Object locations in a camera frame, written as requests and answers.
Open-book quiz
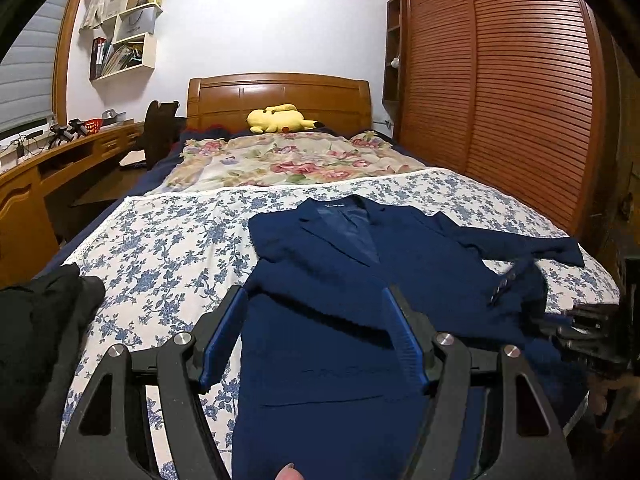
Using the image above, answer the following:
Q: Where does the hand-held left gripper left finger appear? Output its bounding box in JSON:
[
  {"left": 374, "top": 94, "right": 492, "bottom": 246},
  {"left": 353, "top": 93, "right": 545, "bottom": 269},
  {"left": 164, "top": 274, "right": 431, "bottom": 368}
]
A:
[{"left": 54, "top": 285, "right": 251, "bottom": 480}]

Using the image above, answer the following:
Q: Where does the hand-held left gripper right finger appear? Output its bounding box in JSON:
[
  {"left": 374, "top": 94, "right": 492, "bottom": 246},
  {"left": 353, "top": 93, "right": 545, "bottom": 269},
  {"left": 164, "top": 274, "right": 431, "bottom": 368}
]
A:
[{"left": 382, "top": 285, "right": 568, "bottom": 480}]

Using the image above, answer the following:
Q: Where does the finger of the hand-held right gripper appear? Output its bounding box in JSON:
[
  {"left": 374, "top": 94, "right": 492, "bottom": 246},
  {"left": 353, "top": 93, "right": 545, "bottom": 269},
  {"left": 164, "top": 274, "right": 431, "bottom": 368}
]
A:
[
  {"left": 541, "top": 324, "right": 618, "bottom": 362},
  {"left": 569, "top": 304, "right": 621, "bottom": 330}
]

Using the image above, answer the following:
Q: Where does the navy blue blazer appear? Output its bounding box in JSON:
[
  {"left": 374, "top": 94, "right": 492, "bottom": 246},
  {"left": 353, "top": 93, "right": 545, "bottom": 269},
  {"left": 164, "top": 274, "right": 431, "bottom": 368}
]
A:
[{"left": 232, "top": 196, "right": 586, "bottom": 480}]

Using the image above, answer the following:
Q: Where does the person's right hand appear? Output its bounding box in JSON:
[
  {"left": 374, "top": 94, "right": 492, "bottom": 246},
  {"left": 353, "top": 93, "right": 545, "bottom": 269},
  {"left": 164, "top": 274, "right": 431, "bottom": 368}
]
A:
[{"left": 587, "top": 375, "right": 635, "bottom": 435}]

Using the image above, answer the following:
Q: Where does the blue floral blanket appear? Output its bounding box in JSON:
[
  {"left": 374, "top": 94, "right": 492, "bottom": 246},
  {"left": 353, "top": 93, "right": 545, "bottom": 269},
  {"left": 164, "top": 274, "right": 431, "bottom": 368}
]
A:
[{"left": 60, "top": 167, "right": 622, "bottom": 480}]

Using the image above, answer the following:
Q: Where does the black garment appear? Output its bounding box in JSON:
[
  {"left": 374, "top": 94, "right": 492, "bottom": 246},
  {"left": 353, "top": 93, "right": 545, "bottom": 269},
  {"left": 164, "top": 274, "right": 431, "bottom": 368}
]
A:
[{"left": 0, "top": 262, "right": 107, "bottom": 480}]

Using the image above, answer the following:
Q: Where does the pink floral quilt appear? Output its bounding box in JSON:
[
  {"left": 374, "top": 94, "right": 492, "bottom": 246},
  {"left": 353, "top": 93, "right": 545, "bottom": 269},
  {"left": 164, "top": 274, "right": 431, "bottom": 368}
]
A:
[{"left": 145, "top": 130, "right": 442, "bottom": 197}]

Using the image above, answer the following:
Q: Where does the dark desk chair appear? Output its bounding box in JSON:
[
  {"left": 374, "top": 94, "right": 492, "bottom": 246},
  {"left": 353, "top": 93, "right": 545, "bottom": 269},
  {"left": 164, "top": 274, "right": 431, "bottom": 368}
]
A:
[{"left": 119, "top": 99, "right": 180, "bottom": 172}]

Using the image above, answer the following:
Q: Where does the yellow plush toy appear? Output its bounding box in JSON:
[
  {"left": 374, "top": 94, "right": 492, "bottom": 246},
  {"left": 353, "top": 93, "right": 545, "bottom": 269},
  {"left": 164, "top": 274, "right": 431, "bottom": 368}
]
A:
[{"left": 246, "top": 103, "right": 324, "bottom": 135}]

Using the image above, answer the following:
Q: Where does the wooden desk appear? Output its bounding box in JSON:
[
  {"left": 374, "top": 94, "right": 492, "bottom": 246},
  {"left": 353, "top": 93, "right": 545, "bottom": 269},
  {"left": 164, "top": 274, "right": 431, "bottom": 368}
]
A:
[{"left": 0, "top": 120, "right": 147, "bottom": 291}]

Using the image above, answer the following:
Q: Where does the wooden louvered wardrobe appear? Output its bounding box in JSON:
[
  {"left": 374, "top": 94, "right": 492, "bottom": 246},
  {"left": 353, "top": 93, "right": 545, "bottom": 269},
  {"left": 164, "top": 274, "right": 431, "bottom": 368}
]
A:
[{"left": 382, "top": 0, "right": 615, "bottom": 240}]

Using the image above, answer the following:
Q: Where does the wooden headboard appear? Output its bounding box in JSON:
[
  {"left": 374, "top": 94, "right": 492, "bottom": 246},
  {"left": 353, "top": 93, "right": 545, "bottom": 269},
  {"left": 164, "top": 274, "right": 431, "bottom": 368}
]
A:
[{"left": 186, "top": 73, "right": 374, "bottom": 137}]

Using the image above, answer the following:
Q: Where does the black device on desk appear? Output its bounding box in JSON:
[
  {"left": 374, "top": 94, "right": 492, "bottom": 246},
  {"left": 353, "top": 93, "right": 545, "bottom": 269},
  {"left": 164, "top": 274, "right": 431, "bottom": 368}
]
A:
[{"left": 49, "top": 118, "right": 87, "bottom": 142}]

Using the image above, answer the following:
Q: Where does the row of books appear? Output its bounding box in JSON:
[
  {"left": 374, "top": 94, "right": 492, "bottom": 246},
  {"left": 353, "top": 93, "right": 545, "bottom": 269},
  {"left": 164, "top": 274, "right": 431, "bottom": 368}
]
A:
[{"left": 90, "top": 37, "right": 146, "bottom": 79}]

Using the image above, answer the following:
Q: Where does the grey window blind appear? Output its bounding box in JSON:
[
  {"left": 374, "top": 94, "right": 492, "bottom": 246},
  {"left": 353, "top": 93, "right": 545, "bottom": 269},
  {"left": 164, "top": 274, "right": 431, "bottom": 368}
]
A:
[{"left": 0, "top": 0, "right": 81, "bottom": 137}]

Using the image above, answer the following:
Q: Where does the white paper bag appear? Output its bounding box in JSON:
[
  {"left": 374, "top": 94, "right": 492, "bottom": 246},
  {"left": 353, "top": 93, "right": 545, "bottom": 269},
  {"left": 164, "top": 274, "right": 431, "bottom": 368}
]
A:
[{"left": 115, "top": 2, "right": 159, "bottom": 44}]

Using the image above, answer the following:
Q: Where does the white wall shelf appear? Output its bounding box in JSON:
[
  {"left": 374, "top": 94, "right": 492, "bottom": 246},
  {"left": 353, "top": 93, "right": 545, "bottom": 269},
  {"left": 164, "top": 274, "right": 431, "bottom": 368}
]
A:
[{"left": 79, "top": 0, "right": 165, "bottom": 82}]

